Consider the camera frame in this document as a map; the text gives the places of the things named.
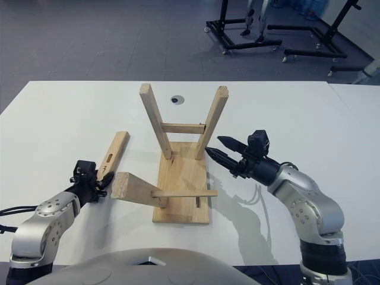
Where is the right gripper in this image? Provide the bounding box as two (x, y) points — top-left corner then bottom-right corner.
(205, 135), (281, 186)

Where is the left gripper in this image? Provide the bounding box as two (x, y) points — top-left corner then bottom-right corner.
(65, 170), (115, 208)

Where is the wooden leg with slot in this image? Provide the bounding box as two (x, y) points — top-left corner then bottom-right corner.
(95, 131), (131, 183)

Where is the wooden cross bar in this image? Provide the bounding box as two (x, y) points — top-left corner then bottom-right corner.
(161, 122), (207, 135)
(151, 189), (219, 198)

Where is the wooden seat board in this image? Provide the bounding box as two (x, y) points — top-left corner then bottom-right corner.
(151, 141), (213, 225)

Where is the robot body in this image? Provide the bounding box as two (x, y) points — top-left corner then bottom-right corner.
(27, 248), (257, 285)

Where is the black wheeled stand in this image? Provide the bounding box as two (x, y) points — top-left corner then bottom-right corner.
(204, 0), (283, 55)
(327, 61), (375, 78)
(267, 0), (362, 64)

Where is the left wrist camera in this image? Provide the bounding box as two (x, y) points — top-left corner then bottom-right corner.
(72, 160), (97, 179)

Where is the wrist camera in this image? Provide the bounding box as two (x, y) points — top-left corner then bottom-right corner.
(72, 160), (97, 179)
(246, 129), (271, 157)

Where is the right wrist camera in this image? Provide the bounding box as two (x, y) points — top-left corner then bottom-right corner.
(246, 129), (271, 157)

